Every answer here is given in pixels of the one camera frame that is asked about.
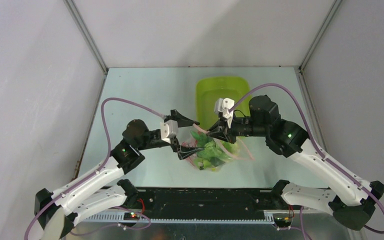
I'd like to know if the clear pink zip bag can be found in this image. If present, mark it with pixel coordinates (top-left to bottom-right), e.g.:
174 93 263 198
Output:
181 124 255 172

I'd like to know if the green lettuce head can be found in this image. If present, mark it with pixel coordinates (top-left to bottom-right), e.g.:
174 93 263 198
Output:
184 130 240 172

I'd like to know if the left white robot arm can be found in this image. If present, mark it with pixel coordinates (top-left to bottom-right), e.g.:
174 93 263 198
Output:
34 109 200 240

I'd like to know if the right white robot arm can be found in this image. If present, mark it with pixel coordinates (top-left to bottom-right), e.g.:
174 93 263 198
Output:
207 95 384 231

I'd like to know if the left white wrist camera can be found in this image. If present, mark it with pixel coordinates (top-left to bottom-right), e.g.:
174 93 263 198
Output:
160 120 179 144

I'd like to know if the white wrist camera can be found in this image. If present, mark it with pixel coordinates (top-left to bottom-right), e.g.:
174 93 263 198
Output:
214 98 235 129
160 120 179 144

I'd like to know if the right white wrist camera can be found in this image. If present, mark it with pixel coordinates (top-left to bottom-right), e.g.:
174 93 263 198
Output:
214 98 235 129

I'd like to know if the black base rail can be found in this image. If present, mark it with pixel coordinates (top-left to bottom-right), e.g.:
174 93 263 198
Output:
122 187 290 221

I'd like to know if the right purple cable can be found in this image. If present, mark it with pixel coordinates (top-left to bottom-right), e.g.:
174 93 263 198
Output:
228 82 384 239

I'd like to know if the purple cable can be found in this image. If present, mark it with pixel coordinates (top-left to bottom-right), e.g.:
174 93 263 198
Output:
23 97 166 240
228 82 384 239

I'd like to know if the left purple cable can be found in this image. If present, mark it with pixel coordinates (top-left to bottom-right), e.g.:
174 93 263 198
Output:
23 97 166 240

